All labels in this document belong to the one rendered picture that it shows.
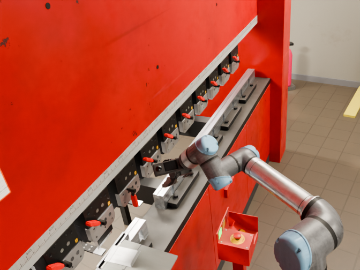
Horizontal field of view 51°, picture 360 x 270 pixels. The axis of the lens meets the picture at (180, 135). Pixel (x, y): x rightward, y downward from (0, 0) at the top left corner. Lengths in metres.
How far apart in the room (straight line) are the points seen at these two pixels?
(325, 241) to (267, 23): 2.27
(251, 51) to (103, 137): 2.09
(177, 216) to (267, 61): 1.75
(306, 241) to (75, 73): 0.85
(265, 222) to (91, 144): 2.05
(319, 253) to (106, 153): 0.80
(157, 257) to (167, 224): 0.33
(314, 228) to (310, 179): 2.43
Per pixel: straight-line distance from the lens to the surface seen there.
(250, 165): 1.35
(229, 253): 1.97
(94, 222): 1.40
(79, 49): 1.27
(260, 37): 3.21
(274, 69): 3.28
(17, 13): 1.10
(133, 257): 1.65
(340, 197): 3.43
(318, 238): 1.14
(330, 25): 5.07
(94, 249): 1.73
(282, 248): 1.14
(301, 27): 5.17
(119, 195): 1.56
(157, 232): 1.90
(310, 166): 3.72
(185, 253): 2.07
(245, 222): 2.07
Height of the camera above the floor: 2.22
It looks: 32 degrees down
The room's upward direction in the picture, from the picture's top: 8 degrees counter-clockwise
